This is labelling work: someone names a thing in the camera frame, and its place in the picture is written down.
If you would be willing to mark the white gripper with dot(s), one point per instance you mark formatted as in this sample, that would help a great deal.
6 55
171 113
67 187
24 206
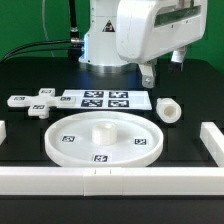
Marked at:
147 29

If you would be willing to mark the white round table top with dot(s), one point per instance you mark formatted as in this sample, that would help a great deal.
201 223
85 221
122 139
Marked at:
103 139

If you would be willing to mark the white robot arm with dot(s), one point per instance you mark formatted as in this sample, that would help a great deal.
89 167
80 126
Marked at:
100 52

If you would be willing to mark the white marker sheet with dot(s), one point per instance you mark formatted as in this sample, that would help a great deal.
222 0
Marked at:
107 99

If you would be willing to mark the white right fence bar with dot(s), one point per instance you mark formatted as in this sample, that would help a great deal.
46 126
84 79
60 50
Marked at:
213 139

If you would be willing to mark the white fence bar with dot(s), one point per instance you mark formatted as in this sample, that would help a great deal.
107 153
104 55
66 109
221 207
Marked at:
2 131
213 139
111 181

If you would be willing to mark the white cross-shaped table base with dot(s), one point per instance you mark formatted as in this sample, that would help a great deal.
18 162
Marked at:
40 104

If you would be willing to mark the white front fence bar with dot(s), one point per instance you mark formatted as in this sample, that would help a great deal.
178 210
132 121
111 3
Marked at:
111 181

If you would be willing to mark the white left fence bar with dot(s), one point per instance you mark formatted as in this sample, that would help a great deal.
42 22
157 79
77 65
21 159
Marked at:
2 131

